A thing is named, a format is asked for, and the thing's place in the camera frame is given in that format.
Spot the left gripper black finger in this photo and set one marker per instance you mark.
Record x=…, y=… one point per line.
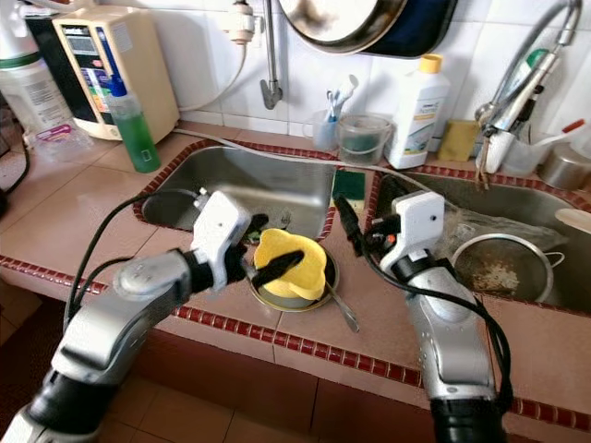
x=256, y=229
x=275, y=268

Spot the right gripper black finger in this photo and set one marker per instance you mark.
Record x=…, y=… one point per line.
x=397, y=189
x=353, y=231

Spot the yellow plastic bowl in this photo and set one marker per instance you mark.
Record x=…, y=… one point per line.
x=305, y=272

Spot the small steel bowl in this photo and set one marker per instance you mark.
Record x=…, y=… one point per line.
x=319, y=297

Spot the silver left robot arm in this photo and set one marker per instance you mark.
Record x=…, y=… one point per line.
x=129, y=318

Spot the steel fork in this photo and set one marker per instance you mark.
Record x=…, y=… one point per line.
x=284, y=221

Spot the green scrub sponge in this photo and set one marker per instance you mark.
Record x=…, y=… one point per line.
x=349, y=189

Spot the steel double sink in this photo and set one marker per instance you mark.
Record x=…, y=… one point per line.
x=240, y=185

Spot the clear plastic container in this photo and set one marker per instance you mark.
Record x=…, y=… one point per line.
x=365, y=143

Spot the white detergent bottle yellow cap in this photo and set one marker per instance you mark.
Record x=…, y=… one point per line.
x=417, y=115

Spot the yellow sponge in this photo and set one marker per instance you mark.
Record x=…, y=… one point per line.
x=460, y=141

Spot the clear toothbrush cup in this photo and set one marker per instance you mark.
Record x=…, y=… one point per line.
x=326, y=137

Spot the blue toothbrush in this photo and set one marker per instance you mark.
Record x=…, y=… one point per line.
x=331, y=103

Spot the clear crumpled plastic bag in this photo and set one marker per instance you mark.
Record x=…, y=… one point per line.
x=499, y=226

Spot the white toothbrush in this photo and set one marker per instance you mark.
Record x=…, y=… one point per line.
x=349, y=89

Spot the white plastic cup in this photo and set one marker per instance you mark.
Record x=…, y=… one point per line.
x=522, y=157

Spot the steel strainer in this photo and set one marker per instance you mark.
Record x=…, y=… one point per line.
x=503, y=277

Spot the green dish soap bottle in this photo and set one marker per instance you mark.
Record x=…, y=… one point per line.
x=138, y=138

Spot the steel sink faucet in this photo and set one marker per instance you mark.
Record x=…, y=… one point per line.
x=517, y=101

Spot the steel cup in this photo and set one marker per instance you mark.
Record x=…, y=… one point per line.
x=568, y=171

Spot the hanging steel wok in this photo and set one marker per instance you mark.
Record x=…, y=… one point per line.
x=342, y=23

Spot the cream water ionizer machine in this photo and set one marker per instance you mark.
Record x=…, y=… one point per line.
x=138, y=65

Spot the pink labelled plastic packet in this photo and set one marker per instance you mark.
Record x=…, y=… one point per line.
x=55, y=136

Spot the white jar green lid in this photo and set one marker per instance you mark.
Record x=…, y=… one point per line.
x=42, y=92

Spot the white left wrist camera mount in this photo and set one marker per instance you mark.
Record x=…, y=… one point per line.
x=222, y=231

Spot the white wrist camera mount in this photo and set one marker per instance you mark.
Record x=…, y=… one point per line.
x=416, y=221
x=222, y=231

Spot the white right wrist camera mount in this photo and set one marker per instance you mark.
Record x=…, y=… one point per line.
x=416, y=221

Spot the steel wall tap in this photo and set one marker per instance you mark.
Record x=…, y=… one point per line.
x=270, y=65

